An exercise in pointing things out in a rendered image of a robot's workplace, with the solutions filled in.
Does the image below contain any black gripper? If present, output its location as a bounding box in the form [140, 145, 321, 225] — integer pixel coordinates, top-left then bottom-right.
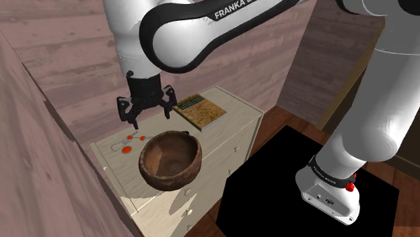
[116, 73, 178, 130]

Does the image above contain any brown and blue book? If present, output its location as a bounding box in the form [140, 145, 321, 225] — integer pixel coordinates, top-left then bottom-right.
[172, 93, 228, 133]

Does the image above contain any brown wooden bowl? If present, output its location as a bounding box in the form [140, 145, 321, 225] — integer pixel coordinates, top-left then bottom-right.
[138, 130, 203, 192]

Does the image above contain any pale wooden chest of drawers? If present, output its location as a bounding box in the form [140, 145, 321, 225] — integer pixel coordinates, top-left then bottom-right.
[90, 86, 265, 237]

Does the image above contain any black robot stand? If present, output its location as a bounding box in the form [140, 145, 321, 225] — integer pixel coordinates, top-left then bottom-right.
[215, 125, 400, 237]

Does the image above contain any silver and orange keychain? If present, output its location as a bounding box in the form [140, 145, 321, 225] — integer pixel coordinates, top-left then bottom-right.
[110, 131, 155, 155]

